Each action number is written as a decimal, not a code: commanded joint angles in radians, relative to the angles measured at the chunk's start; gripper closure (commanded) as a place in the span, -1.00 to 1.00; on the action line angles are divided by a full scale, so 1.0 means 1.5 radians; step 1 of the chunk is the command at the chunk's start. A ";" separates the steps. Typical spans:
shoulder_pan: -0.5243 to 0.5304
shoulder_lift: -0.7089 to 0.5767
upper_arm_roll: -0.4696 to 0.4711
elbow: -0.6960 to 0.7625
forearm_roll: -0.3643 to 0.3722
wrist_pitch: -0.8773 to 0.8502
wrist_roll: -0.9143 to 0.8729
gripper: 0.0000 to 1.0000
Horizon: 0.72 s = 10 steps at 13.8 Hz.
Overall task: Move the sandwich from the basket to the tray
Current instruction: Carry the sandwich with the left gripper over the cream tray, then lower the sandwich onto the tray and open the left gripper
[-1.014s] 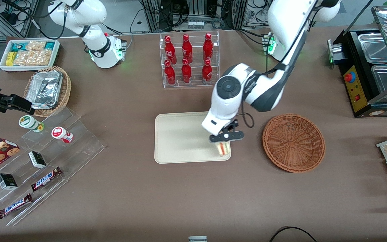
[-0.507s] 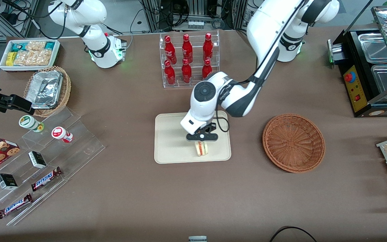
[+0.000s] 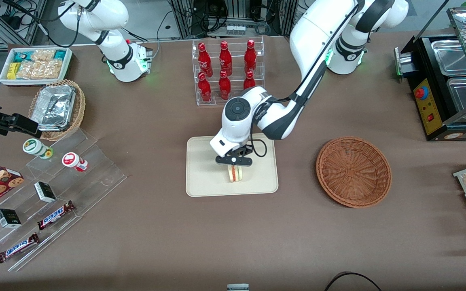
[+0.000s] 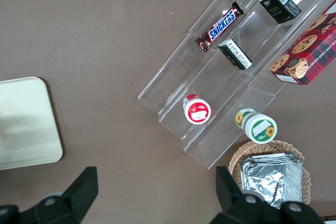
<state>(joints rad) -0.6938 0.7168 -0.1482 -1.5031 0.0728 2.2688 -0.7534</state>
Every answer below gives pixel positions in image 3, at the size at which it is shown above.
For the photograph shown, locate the light wicker basket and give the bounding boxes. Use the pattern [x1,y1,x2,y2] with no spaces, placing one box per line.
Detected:
[28,79,86,141]

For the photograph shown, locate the aluminium foil container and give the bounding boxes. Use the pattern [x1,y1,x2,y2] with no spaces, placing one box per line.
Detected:
[30,84,76,131]

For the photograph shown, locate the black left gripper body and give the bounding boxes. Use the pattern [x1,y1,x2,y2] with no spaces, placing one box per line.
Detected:
[223,146,254,159]

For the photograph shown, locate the beige plastic tray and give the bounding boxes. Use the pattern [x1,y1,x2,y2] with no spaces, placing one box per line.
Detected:
[186,133,279,198]

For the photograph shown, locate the red lid yogurt bottle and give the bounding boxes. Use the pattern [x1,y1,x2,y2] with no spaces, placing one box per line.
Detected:
[62,152,89,173]

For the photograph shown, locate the small clear cracker bag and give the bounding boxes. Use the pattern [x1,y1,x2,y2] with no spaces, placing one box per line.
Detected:
[31,49,56,62]

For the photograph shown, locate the brown wicker basket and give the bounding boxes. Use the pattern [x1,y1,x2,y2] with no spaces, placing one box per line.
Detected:
[316,137,392,209]

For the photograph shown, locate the clear acrylic stepped stand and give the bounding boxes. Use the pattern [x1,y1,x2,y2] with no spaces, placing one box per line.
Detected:
[0,129,128,272]

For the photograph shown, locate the white snack bin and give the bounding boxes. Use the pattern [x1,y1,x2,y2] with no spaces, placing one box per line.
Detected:
[0,47,73,88]

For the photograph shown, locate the clear acrylic bottle rack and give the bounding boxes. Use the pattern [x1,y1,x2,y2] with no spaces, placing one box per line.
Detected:
[192,36,265,107]

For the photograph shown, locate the aluminium frame rack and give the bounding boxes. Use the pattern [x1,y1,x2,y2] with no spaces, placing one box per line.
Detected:
[168,0,299,39]

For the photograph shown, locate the triangular sandwich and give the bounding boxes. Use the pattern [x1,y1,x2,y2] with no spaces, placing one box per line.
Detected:
[227,165,244,183]

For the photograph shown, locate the small black box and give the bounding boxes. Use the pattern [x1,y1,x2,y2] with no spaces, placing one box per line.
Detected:
[34,181,57,203]
[0,208,22,229]

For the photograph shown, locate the large clear cracker bag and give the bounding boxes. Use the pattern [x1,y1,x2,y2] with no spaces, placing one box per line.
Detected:
[16,60,63,80]

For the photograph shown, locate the black cable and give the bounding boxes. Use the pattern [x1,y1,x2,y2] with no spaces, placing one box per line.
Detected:
[324,271,383,291]

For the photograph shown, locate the snickers chocolate bar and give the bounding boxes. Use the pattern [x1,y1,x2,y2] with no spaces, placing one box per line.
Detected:
[37,200,76,231]
[0,233,40,264]

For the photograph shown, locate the black food warmer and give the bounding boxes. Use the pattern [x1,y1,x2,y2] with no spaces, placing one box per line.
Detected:
[394,6,466,142]

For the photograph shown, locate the green lid yogurt bottle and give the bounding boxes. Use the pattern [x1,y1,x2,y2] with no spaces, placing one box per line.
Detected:
[23,138,54,160]

